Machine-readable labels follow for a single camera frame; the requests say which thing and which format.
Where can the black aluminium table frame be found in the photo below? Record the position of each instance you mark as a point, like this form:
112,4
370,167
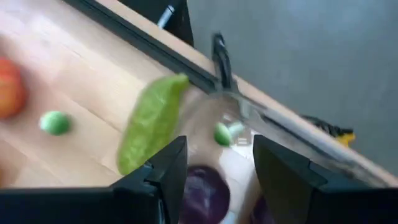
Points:
149,49

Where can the long dark eggplant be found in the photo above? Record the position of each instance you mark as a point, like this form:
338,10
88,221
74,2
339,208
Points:
259,213

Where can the green pea pod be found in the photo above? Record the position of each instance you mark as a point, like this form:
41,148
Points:
152,124

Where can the orange tomato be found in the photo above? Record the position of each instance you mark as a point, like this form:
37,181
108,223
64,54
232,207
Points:
9,90

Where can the clear plastic container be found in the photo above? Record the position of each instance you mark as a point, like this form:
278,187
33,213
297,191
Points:
205,112

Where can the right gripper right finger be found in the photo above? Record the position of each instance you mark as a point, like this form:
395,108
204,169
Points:
295,199

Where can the black frame clamp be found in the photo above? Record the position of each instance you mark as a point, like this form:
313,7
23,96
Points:
222,59

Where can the round purple eggplant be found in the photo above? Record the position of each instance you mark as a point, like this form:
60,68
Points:
205,196

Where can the black stand silver rod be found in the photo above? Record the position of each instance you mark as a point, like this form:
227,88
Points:
180,25

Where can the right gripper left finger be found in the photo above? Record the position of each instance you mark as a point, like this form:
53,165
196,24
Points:
140,202

